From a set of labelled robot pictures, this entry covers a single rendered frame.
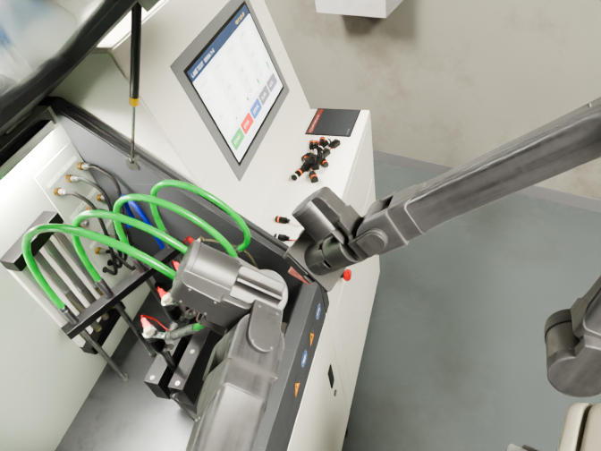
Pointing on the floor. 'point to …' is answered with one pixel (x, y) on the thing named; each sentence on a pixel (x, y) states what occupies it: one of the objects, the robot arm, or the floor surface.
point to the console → (358, 192)
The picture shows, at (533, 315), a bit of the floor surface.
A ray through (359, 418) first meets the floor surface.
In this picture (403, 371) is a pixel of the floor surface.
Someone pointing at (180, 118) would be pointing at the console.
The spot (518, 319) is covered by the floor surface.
